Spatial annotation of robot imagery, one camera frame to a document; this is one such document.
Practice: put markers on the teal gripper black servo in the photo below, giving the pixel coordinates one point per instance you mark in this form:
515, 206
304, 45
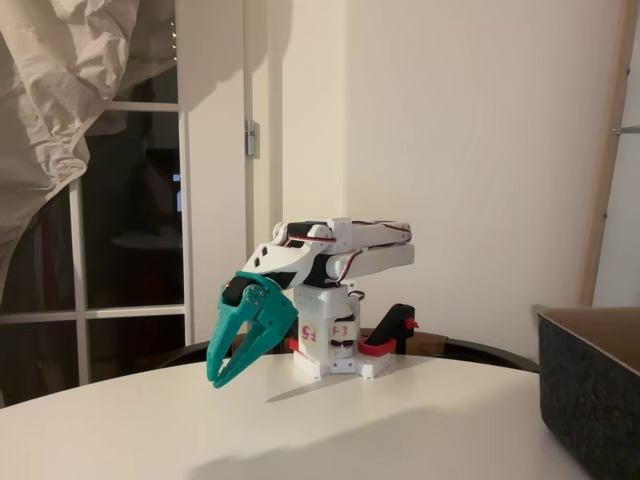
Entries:
270, 311

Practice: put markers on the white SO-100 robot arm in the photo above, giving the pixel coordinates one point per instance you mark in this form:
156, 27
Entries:
370, 260

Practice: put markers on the dark grey felt basket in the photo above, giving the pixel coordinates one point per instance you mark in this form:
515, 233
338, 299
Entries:
585, 400

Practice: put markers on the white framed glass door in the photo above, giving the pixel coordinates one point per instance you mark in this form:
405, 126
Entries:
220, 200

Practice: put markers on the black clamp with red knob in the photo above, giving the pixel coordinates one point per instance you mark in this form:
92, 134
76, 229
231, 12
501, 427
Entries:
395, 320

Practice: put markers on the metal door hinge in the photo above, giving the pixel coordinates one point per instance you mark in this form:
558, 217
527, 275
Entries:
251, 137

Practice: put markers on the beige crumpled curtain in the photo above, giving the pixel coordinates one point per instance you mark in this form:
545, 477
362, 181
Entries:
50, 75

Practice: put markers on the thin metal rod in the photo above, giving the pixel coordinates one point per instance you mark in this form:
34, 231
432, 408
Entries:
630, 131

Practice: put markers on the wooden frame with translucent panel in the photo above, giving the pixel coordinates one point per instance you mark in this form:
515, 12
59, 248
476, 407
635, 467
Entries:
607, 165

